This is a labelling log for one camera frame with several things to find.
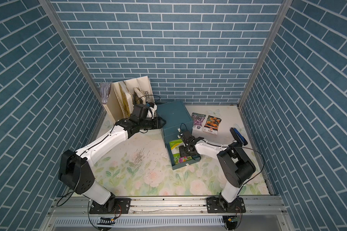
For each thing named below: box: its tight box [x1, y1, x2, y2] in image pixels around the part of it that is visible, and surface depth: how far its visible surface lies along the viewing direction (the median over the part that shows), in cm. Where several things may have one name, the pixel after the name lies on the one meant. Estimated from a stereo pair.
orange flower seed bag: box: [202, 115, 222, 136], surface depth 110 cm
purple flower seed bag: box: [191, 112, 207, 132], surface depth 111 cm
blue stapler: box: [229, 127, 248, 146], surface depth 101 cm
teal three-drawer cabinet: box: [156, 100, 201, 171], surface depth 86 cm
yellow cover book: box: [113, 80, 134, 119], surface depth 98 cm
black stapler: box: [228, 127, 242, 148], surface depth 101 cm
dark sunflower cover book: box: [133, 87, 147, 105], surface depth 101 cm
